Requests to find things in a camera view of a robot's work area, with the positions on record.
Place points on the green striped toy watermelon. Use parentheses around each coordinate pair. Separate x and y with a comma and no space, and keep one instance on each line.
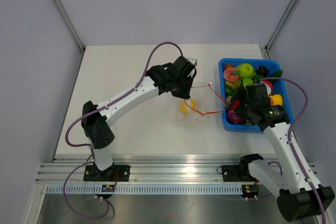
(243,82)

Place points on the green toy apple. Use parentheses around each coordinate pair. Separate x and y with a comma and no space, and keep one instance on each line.
(245,70)

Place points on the aluminium rail base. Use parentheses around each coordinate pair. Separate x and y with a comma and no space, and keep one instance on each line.
(167,169)

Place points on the red toy bell pepper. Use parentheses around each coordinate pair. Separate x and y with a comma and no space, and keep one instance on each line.
(234,105)

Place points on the yellow toy lemon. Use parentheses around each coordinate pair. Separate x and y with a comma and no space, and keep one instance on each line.
(187,106)

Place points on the blue plastic bin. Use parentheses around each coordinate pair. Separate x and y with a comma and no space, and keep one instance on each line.
(279,88)

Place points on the green toy cucumber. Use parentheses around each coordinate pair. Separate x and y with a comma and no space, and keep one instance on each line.
(275,75)

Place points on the dark toy avocado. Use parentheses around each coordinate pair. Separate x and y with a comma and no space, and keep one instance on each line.
(262,70)

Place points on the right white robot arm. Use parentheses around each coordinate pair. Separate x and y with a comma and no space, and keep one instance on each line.
(299,193)

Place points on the pink toy peach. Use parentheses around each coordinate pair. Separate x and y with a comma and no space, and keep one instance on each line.
(231,74)

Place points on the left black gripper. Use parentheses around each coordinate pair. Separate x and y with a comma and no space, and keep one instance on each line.
(185,94)

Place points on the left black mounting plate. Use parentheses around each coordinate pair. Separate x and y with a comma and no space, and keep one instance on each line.
(115,173)

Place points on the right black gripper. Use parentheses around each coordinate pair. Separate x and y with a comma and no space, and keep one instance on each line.
(240,94)

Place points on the yellow toy mushroom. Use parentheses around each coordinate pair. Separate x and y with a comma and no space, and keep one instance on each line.
(232,85)

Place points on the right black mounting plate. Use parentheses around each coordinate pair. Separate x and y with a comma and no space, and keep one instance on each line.
(235,173)

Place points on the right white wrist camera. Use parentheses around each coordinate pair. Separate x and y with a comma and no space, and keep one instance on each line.
(269,87)

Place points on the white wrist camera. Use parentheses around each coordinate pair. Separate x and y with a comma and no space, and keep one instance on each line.
(193,61)
(269,87)

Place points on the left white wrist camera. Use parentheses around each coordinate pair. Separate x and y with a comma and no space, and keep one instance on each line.
(193,61)

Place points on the yellow toy bell pepper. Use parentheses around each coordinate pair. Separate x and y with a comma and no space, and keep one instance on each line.
(276,99)

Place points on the black mounting plate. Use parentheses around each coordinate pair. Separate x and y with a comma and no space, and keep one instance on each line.
(115,173)
(235,173)

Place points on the purple toy onion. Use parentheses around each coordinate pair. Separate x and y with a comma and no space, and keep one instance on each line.
(234,118)

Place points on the white slotted cable duct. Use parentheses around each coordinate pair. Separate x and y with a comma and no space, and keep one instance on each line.
(146,189)

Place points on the brown toy fruit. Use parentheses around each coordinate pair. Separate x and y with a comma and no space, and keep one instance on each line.
(227,66)

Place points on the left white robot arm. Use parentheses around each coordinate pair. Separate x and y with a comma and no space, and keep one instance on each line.
(99,118)

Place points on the clear zip top bag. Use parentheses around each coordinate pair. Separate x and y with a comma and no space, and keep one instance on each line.
(209,103)

